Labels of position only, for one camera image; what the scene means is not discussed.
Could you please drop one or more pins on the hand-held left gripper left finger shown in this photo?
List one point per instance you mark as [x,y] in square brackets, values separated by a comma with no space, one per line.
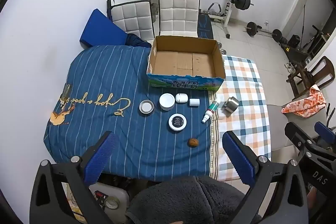
[102,158]

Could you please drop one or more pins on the white round jar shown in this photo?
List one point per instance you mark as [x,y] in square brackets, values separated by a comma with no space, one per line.
[167,101]

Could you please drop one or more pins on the white quilted chair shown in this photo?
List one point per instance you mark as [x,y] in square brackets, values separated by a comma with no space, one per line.
[132,19]
[178,15]

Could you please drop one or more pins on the grey seat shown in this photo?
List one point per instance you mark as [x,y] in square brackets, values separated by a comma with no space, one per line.
[278,124]

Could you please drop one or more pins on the white plastic container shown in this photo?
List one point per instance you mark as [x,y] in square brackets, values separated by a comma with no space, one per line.
[110,191]

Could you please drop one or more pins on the orange patterned cloth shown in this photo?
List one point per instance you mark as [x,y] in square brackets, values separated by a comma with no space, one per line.
[307,104]

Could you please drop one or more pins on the black weight bench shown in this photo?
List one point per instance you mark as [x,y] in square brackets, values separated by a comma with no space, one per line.
[204,26]

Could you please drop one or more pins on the black speaker box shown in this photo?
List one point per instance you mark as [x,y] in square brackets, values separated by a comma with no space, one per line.
[294,40]

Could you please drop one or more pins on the white spray bottle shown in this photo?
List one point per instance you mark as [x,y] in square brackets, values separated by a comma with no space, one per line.
[211,109]

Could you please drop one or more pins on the dark blue cloth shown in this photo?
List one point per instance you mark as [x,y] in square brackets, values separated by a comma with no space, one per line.
[136,40]

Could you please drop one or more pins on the blue foam cushion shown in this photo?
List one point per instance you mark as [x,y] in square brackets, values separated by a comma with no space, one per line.
[101,29]

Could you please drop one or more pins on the white bench press rack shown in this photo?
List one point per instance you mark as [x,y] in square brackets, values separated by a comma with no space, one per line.
[231,6]

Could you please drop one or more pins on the small white cylinder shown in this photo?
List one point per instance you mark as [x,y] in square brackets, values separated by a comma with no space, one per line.
[194,102]

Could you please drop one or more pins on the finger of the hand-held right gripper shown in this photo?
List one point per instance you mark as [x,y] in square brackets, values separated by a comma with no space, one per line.
[324,129]
[298,136]

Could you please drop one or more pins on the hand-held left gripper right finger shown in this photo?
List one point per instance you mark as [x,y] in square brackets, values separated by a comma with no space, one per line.
[238,158]

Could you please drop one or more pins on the cardboard box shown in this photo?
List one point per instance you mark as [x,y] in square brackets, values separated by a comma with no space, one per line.
[183,64]

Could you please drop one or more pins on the round metal lid tin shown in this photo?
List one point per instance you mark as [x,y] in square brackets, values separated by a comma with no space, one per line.
[146,107]

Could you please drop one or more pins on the checked blanket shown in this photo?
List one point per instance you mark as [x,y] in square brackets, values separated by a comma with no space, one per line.
[241,113]

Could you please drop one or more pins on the silver metal tin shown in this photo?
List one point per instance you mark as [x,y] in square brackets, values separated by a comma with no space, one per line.
[231,106]

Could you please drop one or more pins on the blue striped blanket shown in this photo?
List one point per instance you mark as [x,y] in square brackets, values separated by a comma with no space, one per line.
[118,98]

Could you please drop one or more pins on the dark fleece clothing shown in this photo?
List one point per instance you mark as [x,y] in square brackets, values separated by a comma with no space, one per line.
[189,200]

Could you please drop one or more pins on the white jar with black top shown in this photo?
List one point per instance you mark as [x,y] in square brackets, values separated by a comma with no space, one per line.
[177,122]

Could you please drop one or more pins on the short barbell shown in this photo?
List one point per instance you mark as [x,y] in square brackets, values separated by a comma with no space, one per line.
[262,31]

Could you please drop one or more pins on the clear tape roll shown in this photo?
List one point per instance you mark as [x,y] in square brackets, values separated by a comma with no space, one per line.
[113,203]

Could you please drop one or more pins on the white earbud case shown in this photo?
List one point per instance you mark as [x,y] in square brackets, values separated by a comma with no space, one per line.
[181,98]

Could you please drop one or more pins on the brown walnut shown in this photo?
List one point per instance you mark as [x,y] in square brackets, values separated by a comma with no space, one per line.
[193,142]

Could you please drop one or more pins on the dark wooden chair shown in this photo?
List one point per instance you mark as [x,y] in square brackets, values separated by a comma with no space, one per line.
[315,74]

